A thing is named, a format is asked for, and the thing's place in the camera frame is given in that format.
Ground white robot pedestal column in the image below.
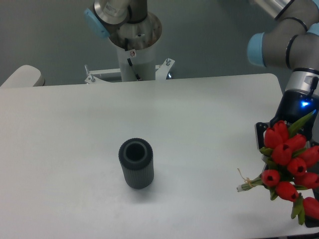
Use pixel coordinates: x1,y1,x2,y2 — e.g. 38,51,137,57
110,12,162,82

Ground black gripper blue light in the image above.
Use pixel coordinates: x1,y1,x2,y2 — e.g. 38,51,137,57
254,90,319,150

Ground red tulip bouquet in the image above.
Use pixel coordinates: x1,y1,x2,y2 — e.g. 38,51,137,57
237,111,319,225

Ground dark grey ribbed vase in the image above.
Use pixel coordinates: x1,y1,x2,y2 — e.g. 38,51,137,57
118,138,154,189

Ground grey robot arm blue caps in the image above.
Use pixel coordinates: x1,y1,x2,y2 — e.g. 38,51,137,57
84,0,319,148

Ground white pedestal base frame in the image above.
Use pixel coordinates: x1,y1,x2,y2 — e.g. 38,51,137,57
84,58,175,84

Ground black cable on pedestal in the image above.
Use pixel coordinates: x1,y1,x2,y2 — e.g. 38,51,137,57
124,37,142,82

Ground white chair armrest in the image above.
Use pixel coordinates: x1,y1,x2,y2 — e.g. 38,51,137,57
0,65,45,89

